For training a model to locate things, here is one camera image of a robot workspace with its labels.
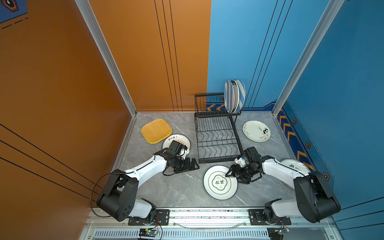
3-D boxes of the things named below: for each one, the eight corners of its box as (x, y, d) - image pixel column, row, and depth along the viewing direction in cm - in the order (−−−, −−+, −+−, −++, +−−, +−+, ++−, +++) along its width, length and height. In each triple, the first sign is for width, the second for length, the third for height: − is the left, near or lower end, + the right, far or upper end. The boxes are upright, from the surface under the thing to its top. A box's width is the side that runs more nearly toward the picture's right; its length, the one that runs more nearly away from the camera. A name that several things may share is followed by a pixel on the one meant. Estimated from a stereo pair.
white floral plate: (246, 142, 104) (246, 140, 103) (241, 122, 116) (241, 120, 115) (272, 142, 104) (273, 140, 103) (264, 121, 116) (265, 120, 115)
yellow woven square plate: (151, 146, 103) (150, 144, 101) (139, 130, 111) (138, 128, 110) (174, 131, 111) (174, 129, 109) (161, 117, 120) (160, 116, 118)
